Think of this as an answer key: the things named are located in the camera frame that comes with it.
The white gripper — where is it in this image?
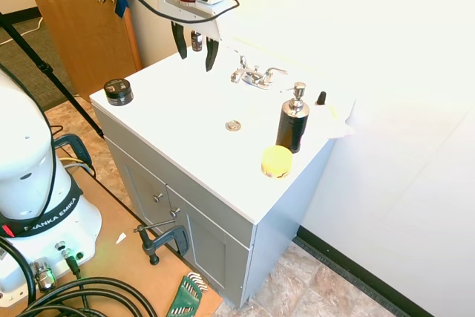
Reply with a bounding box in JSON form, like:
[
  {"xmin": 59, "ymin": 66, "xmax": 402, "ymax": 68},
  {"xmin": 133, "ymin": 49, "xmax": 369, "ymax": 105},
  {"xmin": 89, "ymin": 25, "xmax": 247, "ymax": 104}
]
[{"xmin": 156, "ymin": 0, "xmax": 223, "ymax": 73}]

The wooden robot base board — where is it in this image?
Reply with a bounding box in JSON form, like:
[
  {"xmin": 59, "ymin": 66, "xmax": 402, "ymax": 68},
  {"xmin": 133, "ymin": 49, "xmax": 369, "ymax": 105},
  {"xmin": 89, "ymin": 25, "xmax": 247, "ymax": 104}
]
[{"xmin": 22, "ymin": 166, "xmax": 224, "ymax": 317}]

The chrome sink faucet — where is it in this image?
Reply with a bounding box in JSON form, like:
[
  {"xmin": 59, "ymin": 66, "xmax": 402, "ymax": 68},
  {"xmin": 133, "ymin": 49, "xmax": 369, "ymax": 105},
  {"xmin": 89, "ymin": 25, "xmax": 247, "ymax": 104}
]
[{"xmin": 229, "ymin": 68, "xmax": 263, "ymax": 86}]

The black round jar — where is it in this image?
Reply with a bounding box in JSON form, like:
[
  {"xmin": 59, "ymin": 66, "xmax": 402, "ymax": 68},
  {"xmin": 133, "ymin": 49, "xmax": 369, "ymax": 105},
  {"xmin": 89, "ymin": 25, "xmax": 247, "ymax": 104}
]
[{"xmin": 103, "ymin": 77, "xmax": 135, "ymax": 107}]

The grey vanity cabinet white sink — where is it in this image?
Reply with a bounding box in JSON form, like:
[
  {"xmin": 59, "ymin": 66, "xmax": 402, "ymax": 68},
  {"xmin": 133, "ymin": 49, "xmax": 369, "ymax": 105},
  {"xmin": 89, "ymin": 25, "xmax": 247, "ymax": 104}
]
[{"xmin": 89, "ymin": 36, "xmax": 358, "ymax": 309}]

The brown wooden door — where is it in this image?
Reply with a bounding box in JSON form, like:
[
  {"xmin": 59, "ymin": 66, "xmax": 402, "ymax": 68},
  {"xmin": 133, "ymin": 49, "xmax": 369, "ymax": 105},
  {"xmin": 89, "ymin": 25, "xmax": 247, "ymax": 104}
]
[{"xmin": 17, "ymin": 0, "xmax": 143, "ymax": 96}]

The black soap dispenser chrome pump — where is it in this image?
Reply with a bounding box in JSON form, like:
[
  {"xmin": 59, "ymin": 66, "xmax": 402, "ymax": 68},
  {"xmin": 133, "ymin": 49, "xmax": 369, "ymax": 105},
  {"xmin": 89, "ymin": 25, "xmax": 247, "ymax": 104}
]
[{"xmin": 275, "ymin": 81, "xmax": 311, "ymax": 154}]

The yellow round jar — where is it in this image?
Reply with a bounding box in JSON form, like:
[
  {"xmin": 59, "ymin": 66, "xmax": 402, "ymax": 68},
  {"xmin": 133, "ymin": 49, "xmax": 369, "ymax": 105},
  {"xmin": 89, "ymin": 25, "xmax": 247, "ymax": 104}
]
[{"xmin": 261, "ymin": 145, "xmax": 294, "ymax": 180}]

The black tripod stand leg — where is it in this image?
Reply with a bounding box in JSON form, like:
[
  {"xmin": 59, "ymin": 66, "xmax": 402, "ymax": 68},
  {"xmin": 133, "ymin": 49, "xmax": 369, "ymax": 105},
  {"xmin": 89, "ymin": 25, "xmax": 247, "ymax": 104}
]
[{"xmin": 0, "ymin": 10, "xmax": 105, "ymax": 140}]

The black metal C-clamp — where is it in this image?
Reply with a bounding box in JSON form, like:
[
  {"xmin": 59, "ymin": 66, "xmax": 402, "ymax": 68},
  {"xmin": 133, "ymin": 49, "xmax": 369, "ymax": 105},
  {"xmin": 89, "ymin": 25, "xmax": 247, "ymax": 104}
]
[
  {"xmin": 133, "ymin": 220, "xmax": 191, "ymax": 267},
  {"xmin": 50, "ymin": 133, "xmax": 94, "ymax": 169}
]

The white crumpled cloth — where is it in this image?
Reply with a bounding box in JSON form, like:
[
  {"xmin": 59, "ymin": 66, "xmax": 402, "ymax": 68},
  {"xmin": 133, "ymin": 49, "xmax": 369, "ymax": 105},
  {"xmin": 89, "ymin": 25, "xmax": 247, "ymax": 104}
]
[{"xmin": 307, "ymin": 98, "xmax": 357, "ymax": 142}]

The green hex key set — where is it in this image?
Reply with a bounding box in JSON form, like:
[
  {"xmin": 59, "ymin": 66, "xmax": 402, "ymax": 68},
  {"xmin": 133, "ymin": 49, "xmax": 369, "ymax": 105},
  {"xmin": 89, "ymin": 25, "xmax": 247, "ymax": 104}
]
[{"xmin": 166, "ymin": 272, "xmax": 209, "ymax": 317}]

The chrome cold water handle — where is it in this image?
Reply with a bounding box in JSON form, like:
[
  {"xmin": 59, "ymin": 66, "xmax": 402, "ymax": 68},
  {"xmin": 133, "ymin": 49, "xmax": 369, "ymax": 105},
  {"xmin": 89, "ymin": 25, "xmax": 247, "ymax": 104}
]
[{"xmin": 261, "ymin": 67, "xmax": 289, "ymax": 84}]

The white floor cable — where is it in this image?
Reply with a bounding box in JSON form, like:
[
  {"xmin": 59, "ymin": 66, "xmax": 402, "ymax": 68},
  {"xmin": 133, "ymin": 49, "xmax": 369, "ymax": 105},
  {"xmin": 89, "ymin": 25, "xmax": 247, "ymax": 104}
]
[{"xmin": 0, "ymin": 16, "xmax": 44, "ymax": 45}]

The thick black cable bundle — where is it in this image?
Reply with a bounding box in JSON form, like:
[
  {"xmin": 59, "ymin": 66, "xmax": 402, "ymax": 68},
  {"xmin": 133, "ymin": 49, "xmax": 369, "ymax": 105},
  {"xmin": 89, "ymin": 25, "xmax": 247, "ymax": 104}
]
[{"xmin": 0, "ymin": 237, "xmax": 168, "ymax": 317}]

